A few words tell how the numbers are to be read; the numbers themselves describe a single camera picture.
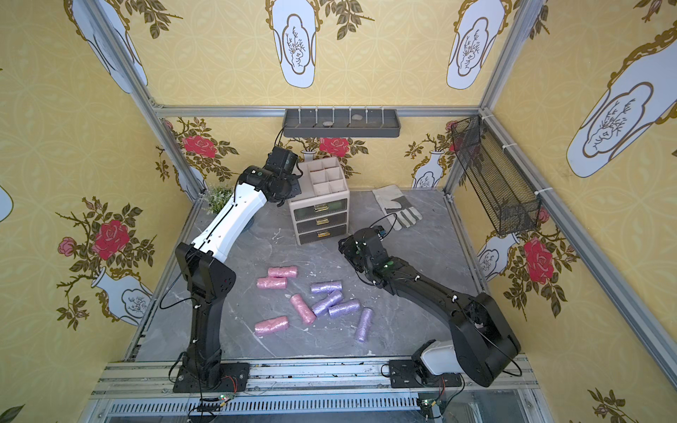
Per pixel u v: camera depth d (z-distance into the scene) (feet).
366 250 2.14
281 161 2.18
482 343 1.39
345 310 2.74
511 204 2.75
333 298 2.85
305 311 2.74
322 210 2.90
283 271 3.03
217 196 3.08
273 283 2.95
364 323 2.68
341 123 3.02
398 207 3.74
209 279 1.98
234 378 2.40
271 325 2.63
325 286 2.90
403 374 2.41
